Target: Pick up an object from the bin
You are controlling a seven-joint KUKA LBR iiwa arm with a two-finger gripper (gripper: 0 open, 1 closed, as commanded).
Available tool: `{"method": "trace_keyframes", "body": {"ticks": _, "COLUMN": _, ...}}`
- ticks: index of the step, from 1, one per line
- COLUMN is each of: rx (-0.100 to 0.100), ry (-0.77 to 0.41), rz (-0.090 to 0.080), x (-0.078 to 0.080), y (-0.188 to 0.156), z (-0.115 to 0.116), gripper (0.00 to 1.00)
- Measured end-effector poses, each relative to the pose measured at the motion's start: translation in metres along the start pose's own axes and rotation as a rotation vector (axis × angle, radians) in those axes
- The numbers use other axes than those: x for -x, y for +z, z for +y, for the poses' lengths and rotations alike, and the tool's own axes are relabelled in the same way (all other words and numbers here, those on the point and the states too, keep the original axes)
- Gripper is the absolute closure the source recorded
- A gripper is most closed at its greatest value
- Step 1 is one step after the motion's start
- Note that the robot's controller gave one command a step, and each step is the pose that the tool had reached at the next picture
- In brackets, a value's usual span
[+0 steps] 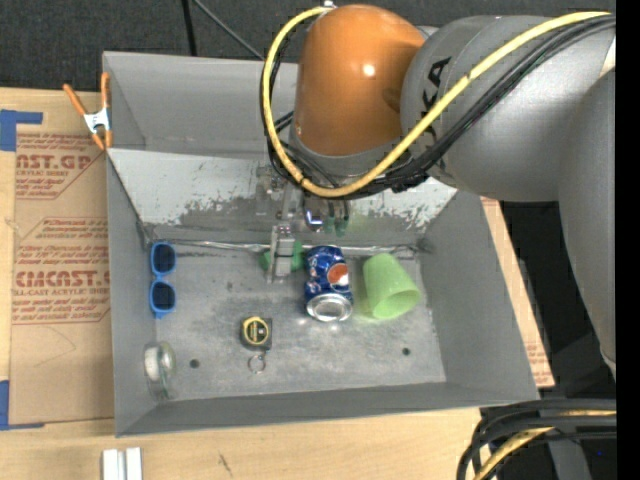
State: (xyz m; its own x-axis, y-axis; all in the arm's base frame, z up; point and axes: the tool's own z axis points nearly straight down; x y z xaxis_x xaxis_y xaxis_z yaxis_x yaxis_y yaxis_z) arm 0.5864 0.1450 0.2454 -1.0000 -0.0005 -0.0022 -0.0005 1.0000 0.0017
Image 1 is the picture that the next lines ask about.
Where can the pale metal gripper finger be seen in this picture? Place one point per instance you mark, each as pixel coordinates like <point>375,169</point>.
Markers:
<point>274,258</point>
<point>285,258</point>

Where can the brown cardboard board red print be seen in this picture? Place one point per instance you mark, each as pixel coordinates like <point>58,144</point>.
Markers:
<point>60,248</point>

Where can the blue soda can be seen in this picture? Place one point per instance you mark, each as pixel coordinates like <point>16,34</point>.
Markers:
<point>327,280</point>

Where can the blue sunglasses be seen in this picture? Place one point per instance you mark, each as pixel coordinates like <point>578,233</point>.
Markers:
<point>163,280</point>

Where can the grey metal bin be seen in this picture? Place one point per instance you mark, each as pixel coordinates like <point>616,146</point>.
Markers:
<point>350,358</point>

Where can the clear glass jar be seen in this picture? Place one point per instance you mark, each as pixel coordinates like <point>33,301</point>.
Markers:
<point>159,365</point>

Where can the green plastic cup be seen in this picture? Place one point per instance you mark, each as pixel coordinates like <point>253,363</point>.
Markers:
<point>387,285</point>

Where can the black and yellow tape measure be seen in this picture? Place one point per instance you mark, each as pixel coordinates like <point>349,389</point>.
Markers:
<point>256,331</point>

